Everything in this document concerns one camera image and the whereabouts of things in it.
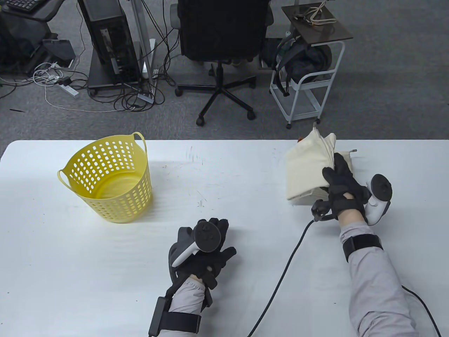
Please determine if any person's right hand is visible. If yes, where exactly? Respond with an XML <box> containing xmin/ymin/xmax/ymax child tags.
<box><xmin>322</xmin><ymin>153</ymin><xmax>369</xmax><ymax>223</ymax></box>

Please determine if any person's left hand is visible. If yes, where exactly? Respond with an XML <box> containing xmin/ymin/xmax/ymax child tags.
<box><xmin>168</xmin><ymin>218</ymin><xmax>237</xmax><ymax>290</ymax></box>

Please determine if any flower print canvas bag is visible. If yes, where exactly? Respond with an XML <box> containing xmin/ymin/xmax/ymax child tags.
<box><xmin>290</xmin><ymin>150</ymin><xmax>359</xmax><ymax>207</ymax></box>

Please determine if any cream tote bag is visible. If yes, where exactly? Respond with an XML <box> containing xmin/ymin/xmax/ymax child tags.
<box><xmin>285</xmin><ymin>122</ymin><xmax>339</xmax><ymax>201</ymax></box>

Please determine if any person's right forearm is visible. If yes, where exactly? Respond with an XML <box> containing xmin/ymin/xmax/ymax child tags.
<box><xmin>339</xmin><ymin>210</ymin><xmax>418</xmax><ymax>337</ymax></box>

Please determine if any person's left forearm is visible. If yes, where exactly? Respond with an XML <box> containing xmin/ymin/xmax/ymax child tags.
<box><xmin>168</xmin><ymin>276</ymin><xmax>207</xmax><ymax>337</ymax></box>

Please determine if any black white left controller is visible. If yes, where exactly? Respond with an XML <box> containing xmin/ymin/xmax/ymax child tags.
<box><xmin>171</xmin><ymin>223</ymin><xmax>220</xmax><ymax>267</ymax></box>

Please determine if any black white controller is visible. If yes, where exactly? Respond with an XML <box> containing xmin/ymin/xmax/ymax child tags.
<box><xmin>365</xmin><ymin>174</ymin><xmax>393</xmax><ymax>226</ymax></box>
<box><xmin>171</xmin><ymin>223</ymin><xmax>220</xmax><ymax>267</ymax></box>

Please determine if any black white right controller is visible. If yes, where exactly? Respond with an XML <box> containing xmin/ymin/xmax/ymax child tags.
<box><xmin>365</xmin><ymin>174</ymin><xmax>393</xmax><ymax>226</ymax></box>

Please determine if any black right wrist band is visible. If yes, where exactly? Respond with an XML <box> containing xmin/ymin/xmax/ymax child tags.
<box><xmin>343</xmin><ymin>234</ymin><xmax>384</xmax><ymax>262</ymax></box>

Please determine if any black wrist band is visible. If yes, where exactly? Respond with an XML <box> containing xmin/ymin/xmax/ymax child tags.
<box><xmin>148</xmin><ymin>297</ymin><xmax>202</xmax><ymax>336</ymax></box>
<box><xmin>343</xmin><ymin>234</ymin><xmax>384</xmax><ymax>262</ymax></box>

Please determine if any black left wrist band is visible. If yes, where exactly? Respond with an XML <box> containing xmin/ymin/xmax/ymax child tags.
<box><xmin>148</xmin><ymin>297</ymin><xmax>202</xmax><ymax>336</ymax></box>

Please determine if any yellow plastic basket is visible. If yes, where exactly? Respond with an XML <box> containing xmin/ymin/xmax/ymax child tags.
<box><xmin>58</xmin><ymin>132</ymin><xmax>153</xmax><ymax>224</ymax></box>

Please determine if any black backpack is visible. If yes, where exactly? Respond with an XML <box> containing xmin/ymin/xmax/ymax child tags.
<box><xmin>272</xmin><ymin>37</ymin><xmax>332</xmax><ymax>97</ymax></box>

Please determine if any white rolling cart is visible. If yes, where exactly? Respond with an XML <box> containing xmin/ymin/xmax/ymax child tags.
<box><xmin>269</xmin><ymin>3</ymin><xmax>354</xmax><ymax>130</ymax></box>

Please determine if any black office chair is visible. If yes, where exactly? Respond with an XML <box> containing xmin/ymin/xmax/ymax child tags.
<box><xmin>170</xmin><ymin>0</ymin><xmax>274</xmax><ymax>127</ymax></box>

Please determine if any white power strip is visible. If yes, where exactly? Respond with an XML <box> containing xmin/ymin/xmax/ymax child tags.
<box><xmin>58</xmin><ymin>84</ymin><xmax>80</xmax><ymax>99</ymax></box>

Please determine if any black computer tower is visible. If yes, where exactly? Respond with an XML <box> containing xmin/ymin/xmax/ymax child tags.
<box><xmin>78</xmin><ymin>0</ymin><xmax>141</xmax><ymax>88</ymax></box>

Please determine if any black keyboard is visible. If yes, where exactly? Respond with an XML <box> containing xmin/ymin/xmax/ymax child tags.
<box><xmin>6</xmin><ymin>0</ymin><xmax>41</xmax><ymax>11</ymax></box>

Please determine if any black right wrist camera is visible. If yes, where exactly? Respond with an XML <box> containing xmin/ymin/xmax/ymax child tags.
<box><xmin>311</xmin><ymin>199</ymin><xmax>334</xmax><ymax>222</ymax></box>

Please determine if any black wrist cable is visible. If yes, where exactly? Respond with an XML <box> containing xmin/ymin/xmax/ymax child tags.
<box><xmin>247</xmin><ymin>218</ymin><xmax>442</xmax><ymax>337</ymax></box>

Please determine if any beige coiled cable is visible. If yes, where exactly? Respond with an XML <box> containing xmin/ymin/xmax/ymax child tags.
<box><xmin>294</xmin><ymin>2</ymin><xmax>337</xmax><ymax>27</ymax></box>

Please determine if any aluminium floor post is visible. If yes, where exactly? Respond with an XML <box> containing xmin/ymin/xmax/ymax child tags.
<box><xmin>130</xmin><ymin>0</ymin><xmax>156</xmax><ymax>100</ymax></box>

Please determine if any black standing desk frame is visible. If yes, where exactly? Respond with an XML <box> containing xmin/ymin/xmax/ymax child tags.
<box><xmin>0</xmin><ymin>0</ymin><xmax>76</xmax><ymax>75</ymax></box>

